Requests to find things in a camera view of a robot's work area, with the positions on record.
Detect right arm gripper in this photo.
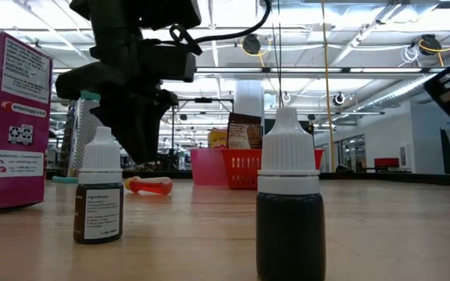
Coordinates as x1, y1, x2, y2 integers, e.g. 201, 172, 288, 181
423, 48, 450, 119

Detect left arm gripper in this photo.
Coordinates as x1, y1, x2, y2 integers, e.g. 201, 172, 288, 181
55, 38, 198, 164

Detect yellow Corn Pops cereal box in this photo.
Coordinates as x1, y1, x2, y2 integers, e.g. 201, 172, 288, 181
208, 128, 229, 150

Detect dropper bottle with ingredients label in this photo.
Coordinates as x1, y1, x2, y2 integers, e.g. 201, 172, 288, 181
73, 126, 125, 245

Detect brown pouch with nutrition label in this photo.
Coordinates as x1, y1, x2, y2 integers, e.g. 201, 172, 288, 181
226, 112, 264, 151

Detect magenta Raisin Bran cereal box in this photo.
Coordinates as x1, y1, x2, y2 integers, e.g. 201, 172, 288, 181
0, 30, 54, 212

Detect dropper bottle with red label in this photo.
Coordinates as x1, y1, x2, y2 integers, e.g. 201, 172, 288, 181
255, 106, 327, 281

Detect dark standing panel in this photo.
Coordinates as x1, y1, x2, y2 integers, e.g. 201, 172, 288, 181
439, 127, 450, 175

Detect pink plastic bin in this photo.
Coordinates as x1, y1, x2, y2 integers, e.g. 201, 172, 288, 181
190, 148, 228, 187

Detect red seat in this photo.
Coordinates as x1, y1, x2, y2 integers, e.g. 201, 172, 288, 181
373, 157, 401, 169

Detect glass partition window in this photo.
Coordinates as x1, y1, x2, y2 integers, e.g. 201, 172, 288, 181
339, 134, 367, 173

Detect red plastic basket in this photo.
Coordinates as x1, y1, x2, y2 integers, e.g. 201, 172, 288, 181
220, 148, 324, 191

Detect white building column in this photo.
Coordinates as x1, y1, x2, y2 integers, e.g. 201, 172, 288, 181
234, 80, 266, 128

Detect silver ventilation duct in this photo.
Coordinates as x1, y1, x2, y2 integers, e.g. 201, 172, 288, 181
355, 48, 445, 115

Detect white coiled cable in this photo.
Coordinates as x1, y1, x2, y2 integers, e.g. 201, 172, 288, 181
398, 44, 421, 68

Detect teal-handled box grater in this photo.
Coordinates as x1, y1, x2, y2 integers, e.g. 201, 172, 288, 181
52, 90, 107, 184

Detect black camera rig stand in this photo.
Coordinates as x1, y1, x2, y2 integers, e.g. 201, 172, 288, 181
172, 97, 236, 165

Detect long ceiling light rail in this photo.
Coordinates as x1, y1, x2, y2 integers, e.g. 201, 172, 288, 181
52, 66, 450, 75

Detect black metal table frame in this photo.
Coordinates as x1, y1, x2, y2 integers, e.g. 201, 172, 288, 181
45, 168, 450, 187

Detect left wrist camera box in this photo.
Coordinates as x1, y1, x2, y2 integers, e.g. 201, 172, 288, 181
141, 0, 203, 31

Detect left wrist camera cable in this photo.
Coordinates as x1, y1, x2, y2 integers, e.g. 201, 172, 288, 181
169, 0, 273, 56

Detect black hanging cables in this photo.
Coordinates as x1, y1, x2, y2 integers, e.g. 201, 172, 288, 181
269, 0, 284, 109

